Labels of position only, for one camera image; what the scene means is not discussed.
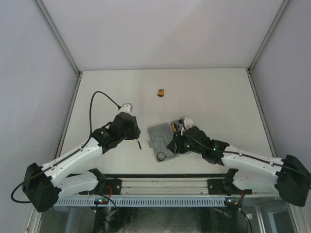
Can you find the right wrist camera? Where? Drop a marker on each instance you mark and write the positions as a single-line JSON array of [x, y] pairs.
[[187, 123]]

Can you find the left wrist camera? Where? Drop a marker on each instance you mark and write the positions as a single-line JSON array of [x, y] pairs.
[[126, 108]]

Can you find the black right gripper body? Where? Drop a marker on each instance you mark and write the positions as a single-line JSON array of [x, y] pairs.
[[183, 145]]

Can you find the grey slotted cable duct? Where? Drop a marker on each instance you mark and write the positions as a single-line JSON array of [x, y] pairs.
[[93, 201]]

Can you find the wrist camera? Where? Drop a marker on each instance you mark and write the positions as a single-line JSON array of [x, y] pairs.
[[187, 123], [126, 108]]

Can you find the screwdriver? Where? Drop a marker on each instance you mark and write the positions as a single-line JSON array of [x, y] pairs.
[[173, 127]]

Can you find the orange hex key set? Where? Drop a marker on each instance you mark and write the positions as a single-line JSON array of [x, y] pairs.
[[160, 92]]

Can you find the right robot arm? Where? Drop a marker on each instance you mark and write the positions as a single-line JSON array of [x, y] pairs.
[[287, 177]]

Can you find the aluminium front rail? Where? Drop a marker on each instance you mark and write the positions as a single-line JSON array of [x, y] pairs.
[[139, 186]]

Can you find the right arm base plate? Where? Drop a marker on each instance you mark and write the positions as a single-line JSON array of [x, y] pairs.
[[216, 187]]

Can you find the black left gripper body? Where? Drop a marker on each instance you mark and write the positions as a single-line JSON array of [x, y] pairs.
[[131, 134]]

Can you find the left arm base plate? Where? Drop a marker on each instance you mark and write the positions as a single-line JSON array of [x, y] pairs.
[[110, 187]]

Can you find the grey plastic tool case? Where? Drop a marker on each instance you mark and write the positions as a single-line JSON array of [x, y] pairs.
[[161, 135]]

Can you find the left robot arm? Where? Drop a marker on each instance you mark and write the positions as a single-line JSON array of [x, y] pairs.
[[45, 184]]

